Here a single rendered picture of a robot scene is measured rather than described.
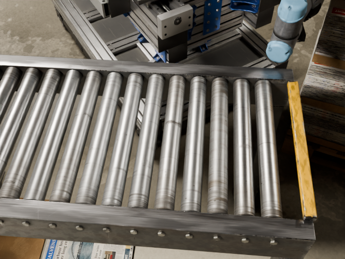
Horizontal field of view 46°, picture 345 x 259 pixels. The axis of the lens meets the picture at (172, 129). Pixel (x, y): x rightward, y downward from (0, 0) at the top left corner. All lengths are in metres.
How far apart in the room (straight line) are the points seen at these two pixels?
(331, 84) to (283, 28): 0.53
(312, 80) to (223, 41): 0.71
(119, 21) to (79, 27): 0.23
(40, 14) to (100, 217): 2.15
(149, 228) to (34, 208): 0.28
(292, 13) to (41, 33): 1.91
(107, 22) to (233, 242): 1.71
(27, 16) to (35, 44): 0.31
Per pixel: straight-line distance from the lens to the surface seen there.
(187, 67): 1.26
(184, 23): 1.55
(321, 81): 1.70
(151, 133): 1.10
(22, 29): 2.87
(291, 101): 1.18
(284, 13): 1.21
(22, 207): 1.04
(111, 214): 0.98
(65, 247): 1.85
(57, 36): 2.74
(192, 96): 1.19
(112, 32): 2.36
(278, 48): 1.26
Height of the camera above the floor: 1.67
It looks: 53 degrees down
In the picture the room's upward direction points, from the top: 1 degrees counter-clockwise
